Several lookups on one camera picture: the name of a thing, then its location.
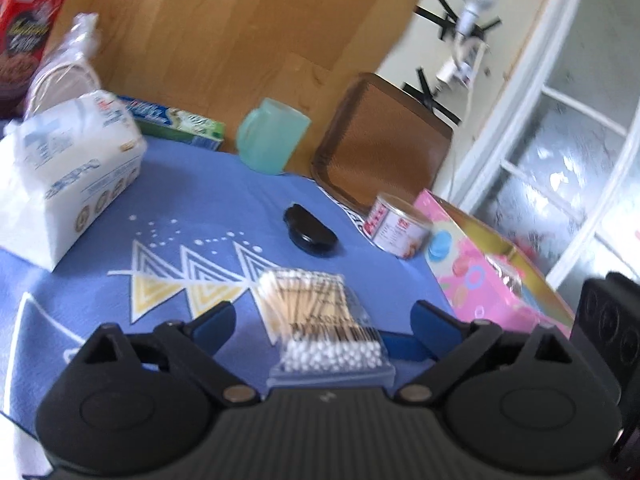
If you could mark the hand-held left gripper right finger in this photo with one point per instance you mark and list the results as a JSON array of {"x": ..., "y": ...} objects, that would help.
[{"x": 436, "y": 325}]

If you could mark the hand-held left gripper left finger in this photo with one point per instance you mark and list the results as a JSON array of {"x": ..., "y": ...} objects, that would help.
[{"x": 215, "y": 323}]

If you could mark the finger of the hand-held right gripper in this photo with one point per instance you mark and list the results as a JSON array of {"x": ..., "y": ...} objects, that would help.
[{"x": 402, "y": 346}]

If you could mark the pink tin box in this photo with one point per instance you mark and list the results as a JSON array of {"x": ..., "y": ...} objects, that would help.
[{"x": 470, "y": 280}]

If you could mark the toothpick bundle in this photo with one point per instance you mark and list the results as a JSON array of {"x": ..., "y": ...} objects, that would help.
[{"x": 320, "y": 320}]

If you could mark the food can with white lid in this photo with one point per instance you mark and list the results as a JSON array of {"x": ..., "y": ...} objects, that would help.
[{"x": 400, "y": 227}]

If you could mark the blue printed tablecloth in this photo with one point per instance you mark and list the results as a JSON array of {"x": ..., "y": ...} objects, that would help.
[{"x": 200, "y": 200}]

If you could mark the brown woven chair back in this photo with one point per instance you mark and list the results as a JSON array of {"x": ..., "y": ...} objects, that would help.
[{"x": 380, "y": 150}]

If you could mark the mint green plastic cup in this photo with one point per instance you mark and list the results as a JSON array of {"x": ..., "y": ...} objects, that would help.
[{"x": 270, "y": 140}]

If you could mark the green and blue toothpaste box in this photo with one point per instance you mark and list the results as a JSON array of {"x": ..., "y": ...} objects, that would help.
[{"x": 175, "y": 122}]

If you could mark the white tissue pack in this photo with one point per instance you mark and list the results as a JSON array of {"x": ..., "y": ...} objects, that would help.
[{"x": 65, "y": 170}]

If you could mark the white power adapter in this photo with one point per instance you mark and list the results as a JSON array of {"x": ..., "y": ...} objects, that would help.
[{"x": 457, "y": 67}]

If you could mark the plastic bag with round lid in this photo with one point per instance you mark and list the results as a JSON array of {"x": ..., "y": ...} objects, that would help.
[{"x": 65, "y": 70}]

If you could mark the wood-pattern vinyl sheet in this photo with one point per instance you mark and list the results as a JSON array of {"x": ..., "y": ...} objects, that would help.
[{"x": 225, "y": 25}]

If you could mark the red snack packet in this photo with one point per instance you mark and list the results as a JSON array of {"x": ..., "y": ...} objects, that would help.
[{"x": 25, "y": 35}]

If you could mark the white window frame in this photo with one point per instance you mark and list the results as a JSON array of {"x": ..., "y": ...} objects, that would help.
[{"x": 500, "y": 125}]

